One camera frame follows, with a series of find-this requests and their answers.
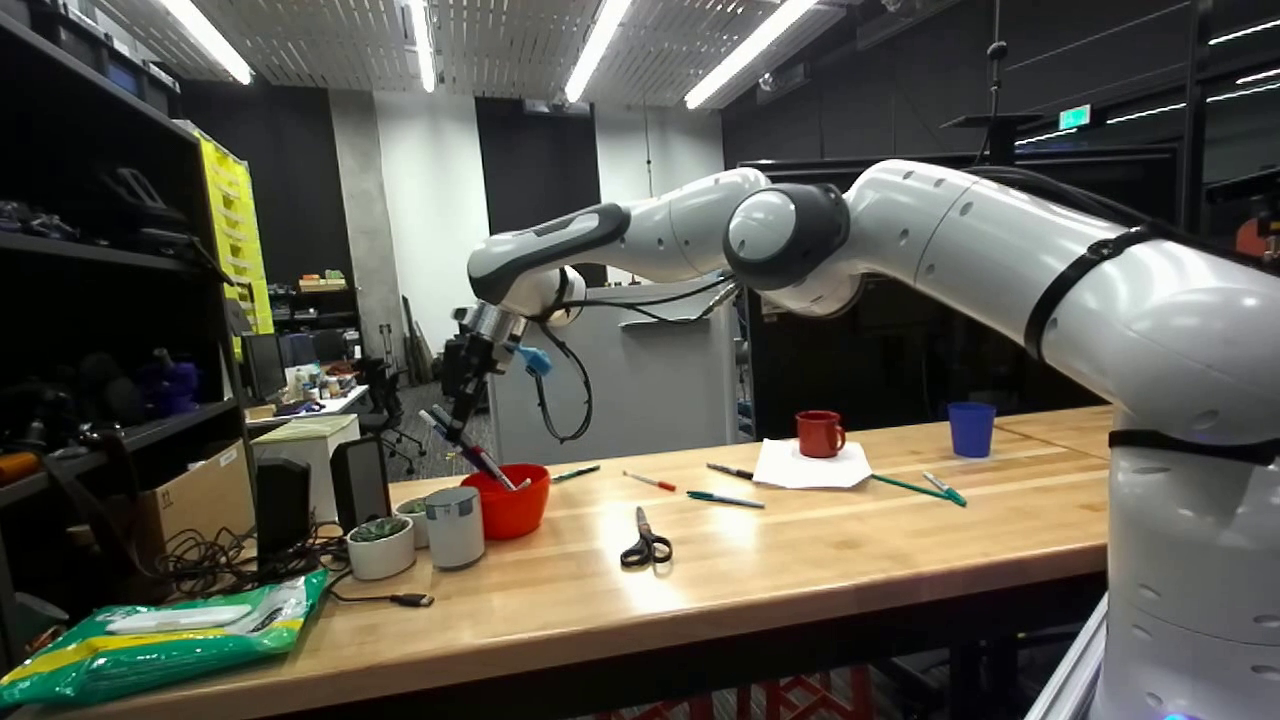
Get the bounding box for green white marker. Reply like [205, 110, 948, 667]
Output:
[686, 489, 766, 512]

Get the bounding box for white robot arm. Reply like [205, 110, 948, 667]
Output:
[440, 162, 1280, 720]

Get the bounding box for black speaker box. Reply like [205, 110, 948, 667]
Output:
[254, 460, 314, 570]

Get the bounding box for green wipes packet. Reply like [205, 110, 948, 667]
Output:
[0, 570, 328, 709]

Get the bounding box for green marker by paper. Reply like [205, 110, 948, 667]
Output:
[870, 471, 969, 508]

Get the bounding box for small white planter pot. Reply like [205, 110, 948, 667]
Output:
[343, 515, 415, 580]

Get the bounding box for red pen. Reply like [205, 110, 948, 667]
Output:
[626, 469, 682, 492]

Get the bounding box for black shelving unit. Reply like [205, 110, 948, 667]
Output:
[0, 0, 250, 645]

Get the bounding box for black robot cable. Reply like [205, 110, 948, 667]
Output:
[532, 273, 741, 447]

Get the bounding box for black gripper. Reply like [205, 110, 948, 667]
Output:
[440, 306, 523, 425]

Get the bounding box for red mug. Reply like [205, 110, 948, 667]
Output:
[797, 410, 843, 460]

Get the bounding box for black scissors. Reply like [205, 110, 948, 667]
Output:
[620, 512, 671, 570]

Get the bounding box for white grey cylinder cup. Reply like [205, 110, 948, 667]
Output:
[426, 489, 486, 574]

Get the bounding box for cardboard box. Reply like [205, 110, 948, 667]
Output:
[132, 443, 258, 559]

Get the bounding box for black usb plug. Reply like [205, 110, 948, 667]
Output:
[328, 591, 436, 608]

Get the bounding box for red bowl cup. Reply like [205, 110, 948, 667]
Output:
[467, 464, 552, 541]

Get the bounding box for black pen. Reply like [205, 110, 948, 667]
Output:
[704, 464, 757, 483]

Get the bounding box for purple cap white marker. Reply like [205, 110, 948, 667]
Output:
[421, 406, 520, 492]

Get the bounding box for blue plastic cup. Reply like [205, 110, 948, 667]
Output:
[948, 399, 996, 455]

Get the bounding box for white paper sheet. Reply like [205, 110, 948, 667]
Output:
[754, 440, 872, 492]

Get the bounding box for grey metal cabinet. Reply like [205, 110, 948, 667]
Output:
[489, 288, 736, 460]

